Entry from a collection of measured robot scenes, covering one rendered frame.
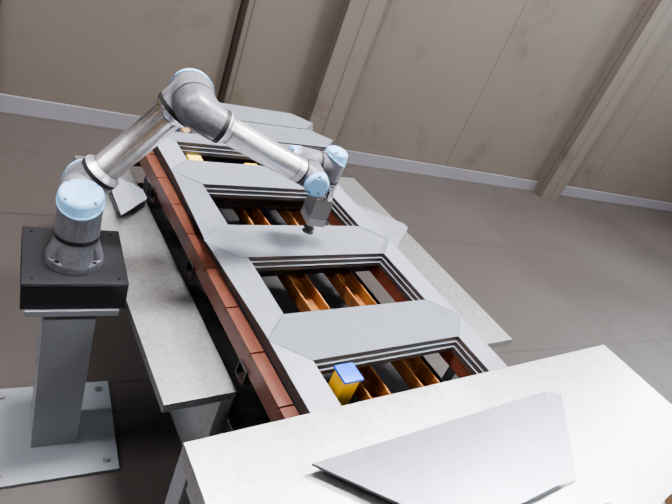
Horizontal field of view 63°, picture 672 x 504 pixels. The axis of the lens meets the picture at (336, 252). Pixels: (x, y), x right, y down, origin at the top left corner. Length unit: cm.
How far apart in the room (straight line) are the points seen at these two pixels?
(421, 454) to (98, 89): 371
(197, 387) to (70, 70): 310
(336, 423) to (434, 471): 20
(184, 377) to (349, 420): 61
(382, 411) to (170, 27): 351
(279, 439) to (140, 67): 359
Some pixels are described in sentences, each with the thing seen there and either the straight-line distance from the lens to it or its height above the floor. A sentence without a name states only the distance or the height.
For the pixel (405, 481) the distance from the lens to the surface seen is 102.
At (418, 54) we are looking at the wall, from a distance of 506.
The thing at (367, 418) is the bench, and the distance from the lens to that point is 111.
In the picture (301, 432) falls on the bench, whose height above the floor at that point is 105.
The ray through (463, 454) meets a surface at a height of 107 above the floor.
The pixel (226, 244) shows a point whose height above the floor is 86.
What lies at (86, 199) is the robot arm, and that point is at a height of 99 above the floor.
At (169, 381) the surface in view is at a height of 68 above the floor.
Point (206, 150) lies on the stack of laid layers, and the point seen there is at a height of 84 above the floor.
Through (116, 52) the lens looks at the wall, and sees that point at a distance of 426.
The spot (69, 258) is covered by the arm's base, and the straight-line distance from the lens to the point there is 165.
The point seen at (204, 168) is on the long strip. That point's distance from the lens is 218.
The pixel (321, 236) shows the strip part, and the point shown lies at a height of 86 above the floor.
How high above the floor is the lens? 181
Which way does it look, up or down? 30 degrees down
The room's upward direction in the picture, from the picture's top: 23 degrees clockwise
